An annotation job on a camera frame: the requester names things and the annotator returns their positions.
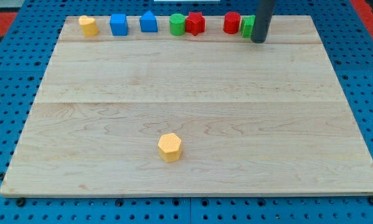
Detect yellow hexagon block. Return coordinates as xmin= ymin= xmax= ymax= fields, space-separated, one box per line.
xmin=158 ymin=133 xmax=182 ymax=162

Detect red star block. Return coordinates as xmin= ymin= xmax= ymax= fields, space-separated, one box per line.
xmin=185 ymin=12 xmax=205 ymax=36

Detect green cylinder block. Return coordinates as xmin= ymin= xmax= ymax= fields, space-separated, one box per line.
xmin=169 ymin=14 xmax=186 ymax=36

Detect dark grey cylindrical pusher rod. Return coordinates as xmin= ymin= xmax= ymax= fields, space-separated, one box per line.
xmin=251 ymin=0 xmax=276 ymax=44

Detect blue house-shaped block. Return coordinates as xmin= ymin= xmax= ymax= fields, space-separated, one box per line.
xmin=139 ymin=11 xmax=158 ymax=32

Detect yellow heart block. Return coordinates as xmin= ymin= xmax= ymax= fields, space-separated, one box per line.
xmin=78 ymin=15 xmax=99 ymax=37

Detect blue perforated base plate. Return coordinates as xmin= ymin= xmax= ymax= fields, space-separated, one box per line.
xmin=0 ymin=1 xmax=373 ymax=223

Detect blue cube block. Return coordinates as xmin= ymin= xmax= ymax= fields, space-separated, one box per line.
xmin=110 ymin=14 xmax=128 ymax=36

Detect light wooden board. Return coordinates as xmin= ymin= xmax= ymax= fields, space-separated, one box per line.
xmin=0 ymin=16 xmax=373 ymax=198

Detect red cylinder block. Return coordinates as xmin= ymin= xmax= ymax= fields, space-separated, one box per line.
xmin=223 ymin=12 xmax=241 ymax=34

